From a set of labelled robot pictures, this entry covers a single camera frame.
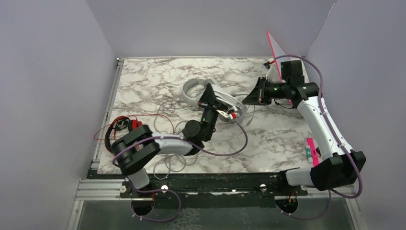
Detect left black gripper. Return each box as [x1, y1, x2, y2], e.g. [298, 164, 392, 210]
[196, 83, 227, 140]

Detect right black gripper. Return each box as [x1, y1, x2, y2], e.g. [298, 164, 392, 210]
[241, 76, 289, 106]

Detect grey headset cable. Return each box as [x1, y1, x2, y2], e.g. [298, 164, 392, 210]
[235, 93, 264, 127]

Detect white gaming headset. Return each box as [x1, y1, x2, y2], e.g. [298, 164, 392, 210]
[208, 79, 248, 124]

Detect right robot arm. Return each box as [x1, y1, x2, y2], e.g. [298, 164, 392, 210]
[242, 60, 366, 195]

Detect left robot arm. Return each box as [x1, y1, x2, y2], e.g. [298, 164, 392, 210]
[110, 84, 227, 197]

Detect red headphones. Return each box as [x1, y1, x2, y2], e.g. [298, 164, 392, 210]
[104, 115, 143, 153]

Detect pink-framed whiteboard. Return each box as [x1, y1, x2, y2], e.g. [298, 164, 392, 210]
[267, 31, 291, 83]

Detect pink highlighter marker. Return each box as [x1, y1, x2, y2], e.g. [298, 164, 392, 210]
[306, 138, 319, 166]

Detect white green marker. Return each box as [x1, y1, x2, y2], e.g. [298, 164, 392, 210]
[305, 146, 313, 163]

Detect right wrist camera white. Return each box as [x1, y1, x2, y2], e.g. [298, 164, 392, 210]
[263, 58, 281, 82]

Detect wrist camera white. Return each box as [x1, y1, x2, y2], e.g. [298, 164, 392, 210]
[217, 107, 239, 120]
[263, 58, 281, 82]

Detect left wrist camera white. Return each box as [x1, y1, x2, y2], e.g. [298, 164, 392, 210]
[217, 107, 239, 120]

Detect grey cable with usb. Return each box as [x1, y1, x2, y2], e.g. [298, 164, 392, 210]
[153, 101, 203, 180]

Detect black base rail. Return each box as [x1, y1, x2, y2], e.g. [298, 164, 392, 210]
[88, 171, 307, 210]

